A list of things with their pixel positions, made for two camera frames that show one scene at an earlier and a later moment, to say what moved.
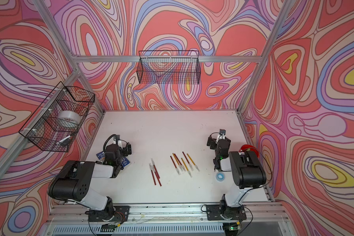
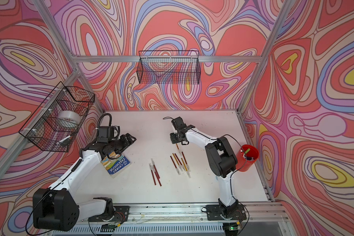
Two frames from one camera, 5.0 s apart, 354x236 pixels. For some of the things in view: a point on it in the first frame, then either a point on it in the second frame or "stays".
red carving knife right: x=158 y=178 stays
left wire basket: x=56 y=124 stays
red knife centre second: x=179 y=162 stays
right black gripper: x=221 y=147 -> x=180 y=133
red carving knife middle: x=152 y=161 stays
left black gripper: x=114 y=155 -> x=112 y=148
